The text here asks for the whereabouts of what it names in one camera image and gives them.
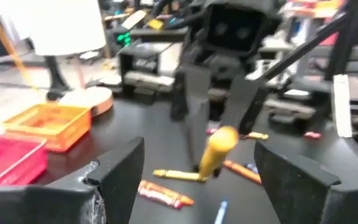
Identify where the blue crayon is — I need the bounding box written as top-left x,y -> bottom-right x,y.
246,162 -> 260,175
213,200 -> 229,224

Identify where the red plastic basket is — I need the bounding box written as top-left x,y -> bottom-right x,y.
0,133 -> 49,187

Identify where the orange plastic basket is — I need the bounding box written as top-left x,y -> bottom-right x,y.
1,103 -> 93,153

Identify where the yellow tape tag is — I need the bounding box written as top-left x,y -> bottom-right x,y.
147,19 -> 165,31

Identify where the black computer case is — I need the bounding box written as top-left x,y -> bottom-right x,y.
117,27 -> 189,98

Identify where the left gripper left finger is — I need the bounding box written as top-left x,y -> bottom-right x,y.
0,136 -> 145,224

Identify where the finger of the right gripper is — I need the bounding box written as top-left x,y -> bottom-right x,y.
221,76 -> 269,134
171,67 -> 211,170

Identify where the white shade wooden base lamp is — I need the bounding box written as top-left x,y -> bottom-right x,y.
0,0 -> 115,118

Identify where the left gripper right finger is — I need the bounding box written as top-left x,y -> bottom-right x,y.
253,140 -> 358,224

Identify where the yellow crayon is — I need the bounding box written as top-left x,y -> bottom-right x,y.
197,125 -> 239,183
244,131 -> 270,141
152,169 -> 207,184

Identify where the orange cable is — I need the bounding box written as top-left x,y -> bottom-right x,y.
0,12 -> 42,93

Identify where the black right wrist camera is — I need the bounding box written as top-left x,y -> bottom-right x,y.
204,2 -> 269,54

